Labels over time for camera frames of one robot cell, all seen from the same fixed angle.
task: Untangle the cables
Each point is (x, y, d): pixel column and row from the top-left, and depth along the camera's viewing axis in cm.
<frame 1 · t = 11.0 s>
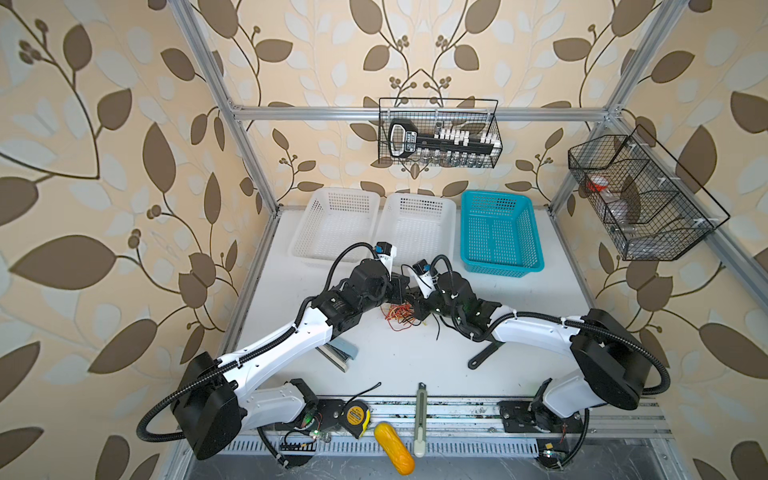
left hand: (413, 277, 76), fingers closed
right hand: (403, 294, 82), fingers closed
left white plastic basket: (334, 219, 122), on the table
middle white plastic basket: (417, 227, 118), on the table
teal plastic basket: (499, 233, 114), on the table
green black pipe wrench: (477, 360, 84), on the table
grey blue stapler: (337, 351, 84), point 3 cm above the table

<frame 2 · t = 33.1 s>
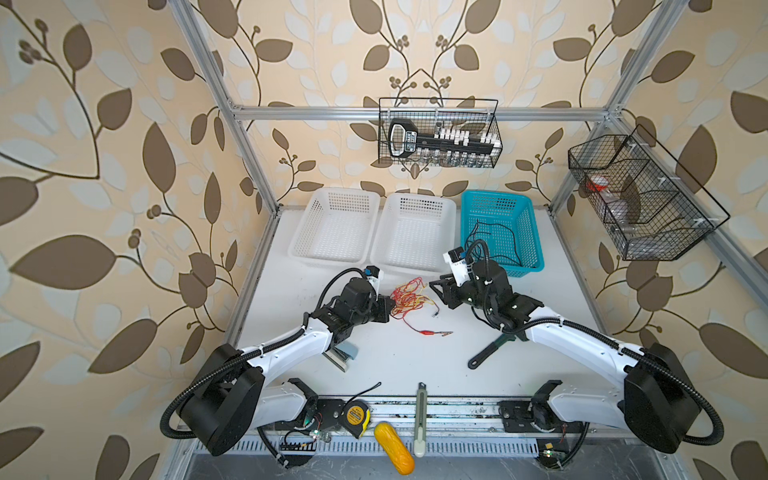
left hand: (398, 301, 83), fingers closed
right hand: (437, 282, 81), fingers open
the named things where they were.

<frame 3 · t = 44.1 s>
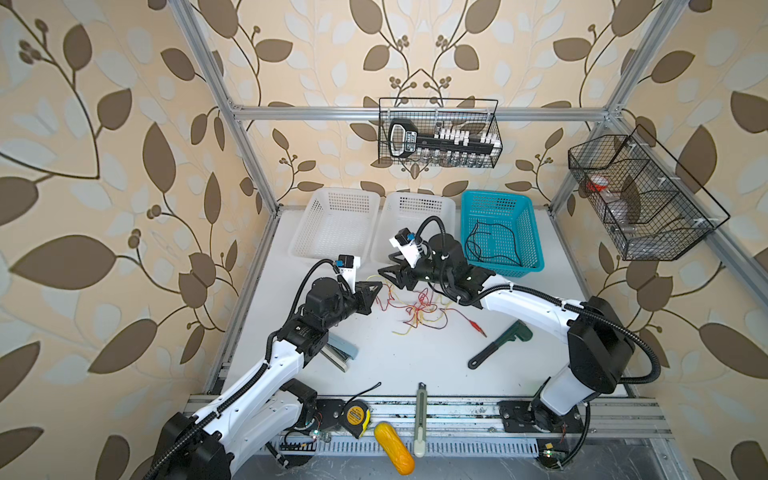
left hand: (383, 283, 76), fingers closed
right hand: (386, 264, 78), fingers open
the named things where they were.

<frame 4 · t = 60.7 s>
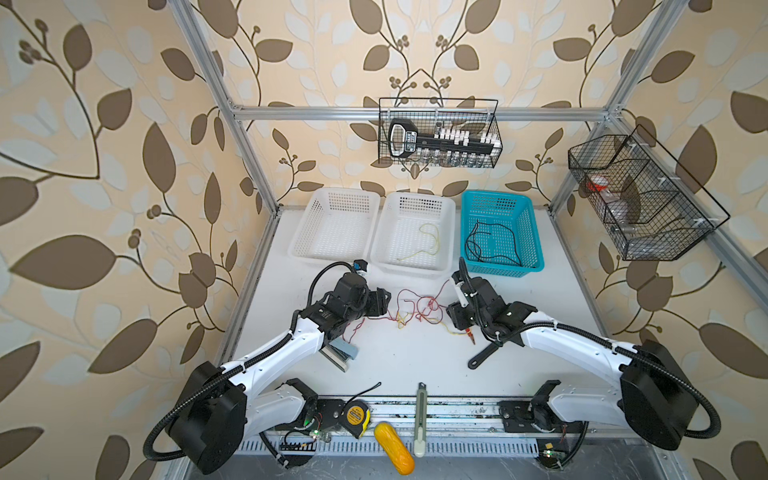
left hand: (385, 293, 83), fingers open
right hand: (456, 309, 85), fingers open
the named things where they were.

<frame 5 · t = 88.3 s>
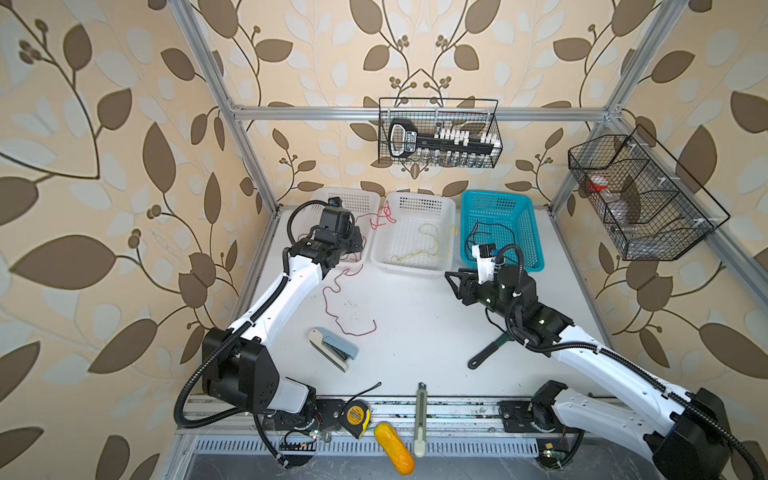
left hand: (356, 232, 82), fingers closed
right hand: (453, 275, 76), fingers open
